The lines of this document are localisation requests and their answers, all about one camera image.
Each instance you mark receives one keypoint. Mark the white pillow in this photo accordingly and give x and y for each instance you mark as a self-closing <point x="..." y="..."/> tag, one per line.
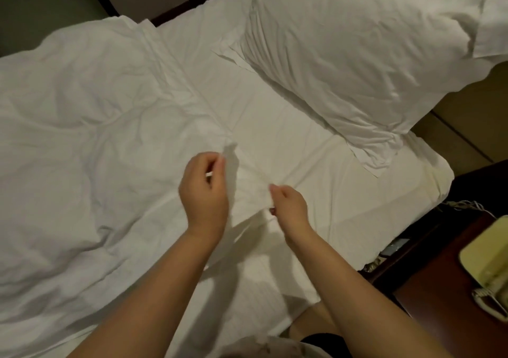
<point x="365" y="52"/>

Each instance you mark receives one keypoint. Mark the person's right leg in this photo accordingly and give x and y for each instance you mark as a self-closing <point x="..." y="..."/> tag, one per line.
<point x="313" y="322"/>

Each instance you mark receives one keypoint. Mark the person's right hand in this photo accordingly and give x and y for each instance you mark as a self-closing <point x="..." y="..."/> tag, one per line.
<point x="292" y="215"/>

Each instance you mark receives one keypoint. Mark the reddish wooden nightstand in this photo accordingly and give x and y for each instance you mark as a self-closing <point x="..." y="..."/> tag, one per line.
<point x="444" y="298"/>

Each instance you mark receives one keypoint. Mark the yellow telephone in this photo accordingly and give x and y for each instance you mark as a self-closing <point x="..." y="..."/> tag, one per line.
<point x="488" y="262"/>

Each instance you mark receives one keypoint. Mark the person's right forearm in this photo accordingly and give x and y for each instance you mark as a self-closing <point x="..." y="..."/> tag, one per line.
<point x="365" y="306"/>

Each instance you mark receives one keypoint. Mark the person's left hand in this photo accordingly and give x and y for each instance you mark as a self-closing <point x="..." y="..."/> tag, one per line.
<point x="205" y="199"/>

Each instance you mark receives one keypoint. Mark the person's black shorts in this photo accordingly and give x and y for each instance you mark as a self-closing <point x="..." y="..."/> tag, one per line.
<point x="329" y="346"/>

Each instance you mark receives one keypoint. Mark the white duvet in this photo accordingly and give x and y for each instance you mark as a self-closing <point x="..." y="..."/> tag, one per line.
<point x="79" y="147"/>

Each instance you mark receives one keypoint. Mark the person's left forearm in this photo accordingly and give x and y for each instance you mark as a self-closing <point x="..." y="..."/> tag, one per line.
<point x="151" y="306"/>

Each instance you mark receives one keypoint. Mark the person's white shirt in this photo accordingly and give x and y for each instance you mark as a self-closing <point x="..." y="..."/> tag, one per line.
<point x="270" y="348"/>

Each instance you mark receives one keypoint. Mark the beige padded headboard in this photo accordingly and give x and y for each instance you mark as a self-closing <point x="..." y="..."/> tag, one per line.
<point x="472" y="115"/>

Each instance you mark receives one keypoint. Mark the frosted glass partition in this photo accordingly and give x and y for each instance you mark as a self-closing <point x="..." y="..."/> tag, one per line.
<point x="40" y="4"/>

